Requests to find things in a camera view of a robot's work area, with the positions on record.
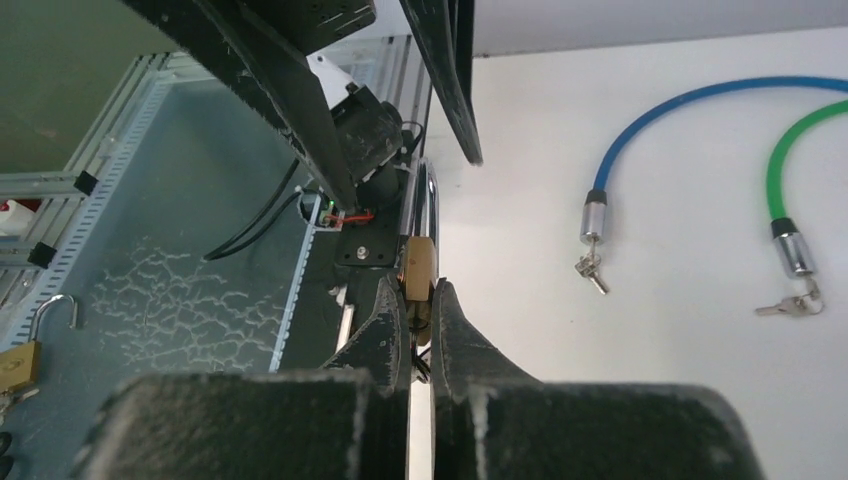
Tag green lock keys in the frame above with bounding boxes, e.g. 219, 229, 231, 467
755, 276, 825, 318

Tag white cable duct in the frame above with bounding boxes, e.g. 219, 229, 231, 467
1, 53, 173, 350

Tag blue lock keys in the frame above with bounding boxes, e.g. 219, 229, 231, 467
574, 241, 610, 295

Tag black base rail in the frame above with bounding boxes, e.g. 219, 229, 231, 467
269, 158, 438, 373

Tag blue cable lock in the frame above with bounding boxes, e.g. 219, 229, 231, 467
580, 75, 847, 246

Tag green cable lock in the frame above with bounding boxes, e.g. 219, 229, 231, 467
764, 100, 847, 282

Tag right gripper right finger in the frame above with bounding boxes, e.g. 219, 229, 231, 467
431, 278, 539, 391

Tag brass padlock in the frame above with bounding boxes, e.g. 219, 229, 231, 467
1, 294, 79, 395
399, 159, 439, 331

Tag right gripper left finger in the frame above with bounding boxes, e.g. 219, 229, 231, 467
321, 275, 412, 391

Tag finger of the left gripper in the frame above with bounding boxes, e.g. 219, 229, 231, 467
126, 0, 377, 208
400, 0, 483, 166

